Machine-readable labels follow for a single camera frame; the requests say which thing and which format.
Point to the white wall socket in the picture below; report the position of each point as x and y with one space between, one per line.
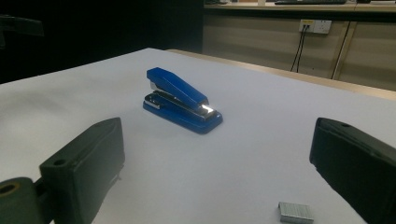
320 26

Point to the blue stapler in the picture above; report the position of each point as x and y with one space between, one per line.
182 88

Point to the silver staple strip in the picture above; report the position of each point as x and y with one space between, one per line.
295 213

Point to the beige long desk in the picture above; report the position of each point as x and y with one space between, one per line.
249 40

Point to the black curtain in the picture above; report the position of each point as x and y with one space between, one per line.
109 28

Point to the white table sheet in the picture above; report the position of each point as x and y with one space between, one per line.
249 149

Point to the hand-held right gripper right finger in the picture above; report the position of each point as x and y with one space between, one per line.
358 168

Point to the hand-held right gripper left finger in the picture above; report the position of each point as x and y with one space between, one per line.
84 168

